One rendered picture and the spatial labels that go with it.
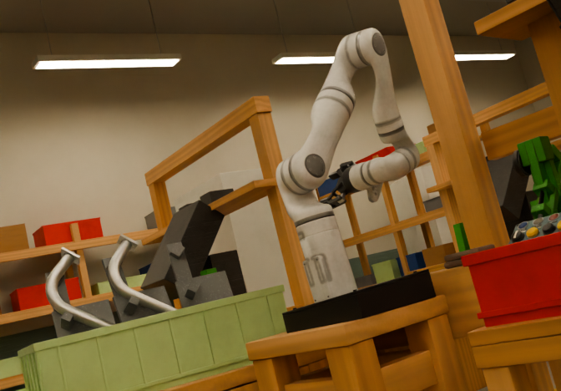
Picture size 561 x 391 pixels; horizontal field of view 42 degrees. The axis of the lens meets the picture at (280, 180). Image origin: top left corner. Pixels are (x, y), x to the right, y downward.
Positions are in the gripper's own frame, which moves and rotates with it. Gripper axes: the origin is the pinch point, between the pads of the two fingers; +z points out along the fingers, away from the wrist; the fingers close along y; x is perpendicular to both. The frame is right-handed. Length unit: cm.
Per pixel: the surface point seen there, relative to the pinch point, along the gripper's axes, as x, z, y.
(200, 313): -26, -6, 55
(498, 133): 33, -30, -34
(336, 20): 257, 551, -621
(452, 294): 6, -54, 40
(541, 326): -15, -95, 61
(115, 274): -41, 21, 48
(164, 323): -33, -4, 61
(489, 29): 3, -49, -42
